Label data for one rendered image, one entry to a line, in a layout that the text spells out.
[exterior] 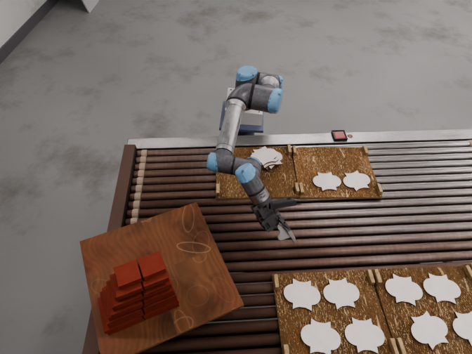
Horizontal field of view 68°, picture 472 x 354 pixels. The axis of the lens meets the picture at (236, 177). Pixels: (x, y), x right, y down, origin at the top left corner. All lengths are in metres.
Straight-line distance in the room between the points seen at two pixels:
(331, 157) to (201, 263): 0.95
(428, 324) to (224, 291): 0.78
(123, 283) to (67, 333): 1.50
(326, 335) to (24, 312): 1.96
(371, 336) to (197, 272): 0.68
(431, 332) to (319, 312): 0.41
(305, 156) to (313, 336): 0.93
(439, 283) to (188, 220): 1.06
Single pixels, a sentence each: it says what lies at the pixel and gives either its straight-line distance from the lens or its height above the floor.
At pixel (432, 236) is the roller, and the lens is 1.86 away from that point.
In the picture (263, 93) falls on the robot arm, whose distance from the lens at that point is 1.62.
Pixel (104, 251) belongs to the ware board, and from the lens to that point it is 1.51.
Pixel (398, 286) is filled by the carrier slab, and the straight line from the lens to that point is 1.62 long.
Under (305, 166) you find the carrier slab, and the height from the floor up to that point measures 0.94.
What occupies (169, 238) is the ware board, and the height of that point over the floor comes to 1.04.
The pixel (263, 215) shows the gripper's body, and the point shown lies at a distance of 1.37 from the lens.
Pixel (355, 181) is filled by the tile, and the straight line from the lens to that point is 1.88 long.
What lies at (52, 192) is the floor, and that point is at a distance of 3.25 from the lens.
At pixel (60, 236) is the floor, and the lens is 2.95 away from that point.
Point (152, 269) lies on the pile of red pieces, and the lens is 1.12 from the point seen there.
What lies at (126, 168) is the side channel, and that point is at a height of 0.95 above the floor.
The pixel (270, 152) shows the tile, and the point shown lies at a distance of 1.85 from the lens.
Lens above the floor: 2.29
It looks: 49 degrees down
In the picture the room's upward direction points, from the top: 2 degrees clockwise
